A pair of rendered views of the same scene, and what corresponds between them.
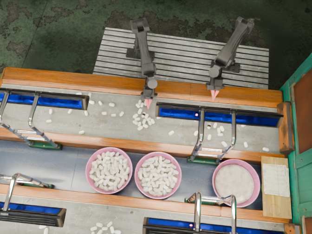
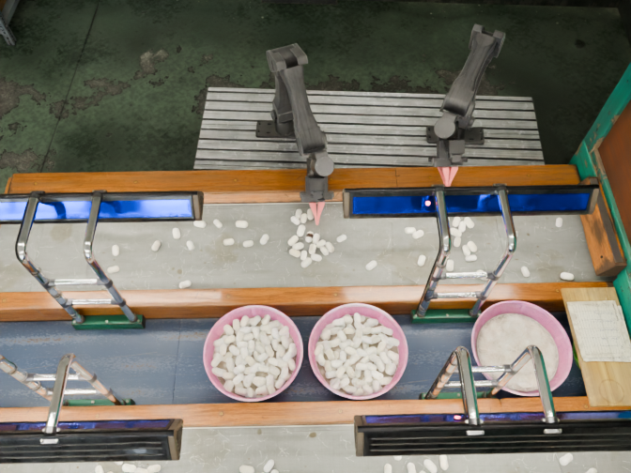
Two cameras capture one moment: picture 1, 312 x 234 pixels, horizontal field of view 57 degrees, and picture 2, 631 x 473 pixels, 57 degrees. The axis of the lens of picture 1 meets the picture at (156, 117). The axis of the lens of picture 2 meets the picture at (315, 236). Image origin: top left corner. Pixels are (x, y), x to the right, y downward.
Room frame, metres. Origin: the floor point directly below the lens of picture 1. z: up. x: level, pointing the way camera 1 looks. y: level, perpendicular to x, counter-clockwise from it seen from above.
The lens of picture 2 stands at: (-0.23, 0.17, 2.28)
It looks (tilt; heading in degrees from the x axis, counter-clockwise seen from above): 60 degrees down; 353
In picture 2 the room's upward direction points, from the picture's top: straight up
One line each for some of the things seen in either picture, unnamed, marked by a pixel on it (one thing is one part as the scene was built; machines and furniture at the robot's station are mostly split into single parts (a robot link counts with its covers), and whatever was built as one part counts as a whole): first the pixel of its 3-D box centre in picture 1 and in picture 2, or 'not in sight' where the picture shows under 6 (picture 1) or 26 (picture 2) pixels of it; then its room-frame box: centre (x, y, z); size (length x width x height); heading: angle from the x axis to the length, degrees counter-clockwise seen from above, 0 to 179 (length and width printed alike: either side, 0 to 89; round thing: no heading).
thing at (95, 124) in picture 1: (136, 118); (296, 246); (0.64, 0.12, 0.73); 1.81 x 0.30 x 0.02; 84
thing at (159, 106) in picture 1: (217, 113); (469, 196); (0.53, -0.31, 1.08); 0.62 x 0.08 x 0.07; 84
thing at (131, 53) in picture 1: (139, 51); (284, 123); (1.14, 0.11, 0.71); 0.20 x 0.07 x 0.08; 81
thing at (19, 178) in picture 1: (16, 195); (60, 419); (0.16, 0.71, 0.90); 0.20 x 0.19 x 0.45; 84
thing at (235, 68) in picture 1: (226, 63); (456, 129); (1.05, -0.48, 0.71); 0.20 x 0.07 x 0.08; 81
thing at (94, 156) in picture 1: (110, 171); (254, 356); (0.31, 0.27, 0.72); 0.27 x 0.27 x 0.10
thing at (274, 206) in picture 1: (275, 186); (603, 343); (0.22, -0.67, 0.77); 0.33 x 0.15 x 0.01; 174
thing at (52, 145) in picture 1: (35, 121); (90, 265); (0.55, 0.67, 0.90); 0.20 x 0.19 x 0.45; 84
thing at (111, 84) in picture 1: (141, 92); (296, 199); (0.85, 0.10, 0.67); 1.81 x 0.12 x 0.19; 84
